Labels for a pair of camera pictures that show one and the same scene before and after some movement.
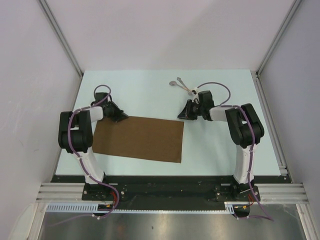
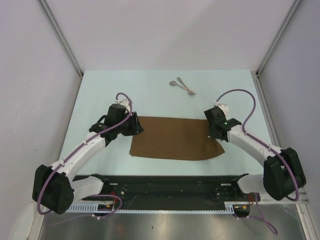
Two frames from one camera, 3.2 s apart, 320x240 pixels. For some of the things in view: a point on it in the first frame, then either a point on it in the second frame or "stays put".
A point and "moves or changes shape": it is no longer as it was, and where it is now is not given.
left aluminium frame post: x=61 y=36 stays put
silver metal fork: x=189 y=91 stays put
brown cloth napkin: x=147 y=138 moves or changes shape
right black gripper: x=186 y=113 → x=211 y=133
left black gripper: x=120 y=115 → x=134 y=122
